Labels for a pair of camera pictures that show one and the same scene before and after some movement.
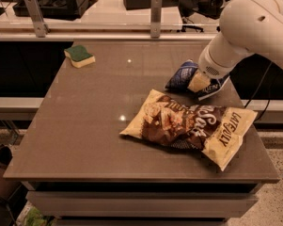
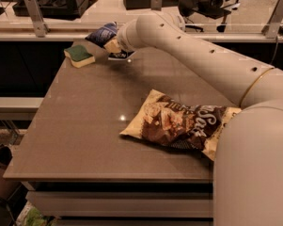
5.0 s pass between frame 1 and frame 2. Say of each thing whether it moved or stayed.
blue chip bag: moved
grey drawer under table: stayed
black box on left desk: stayed
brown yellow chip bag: stayed
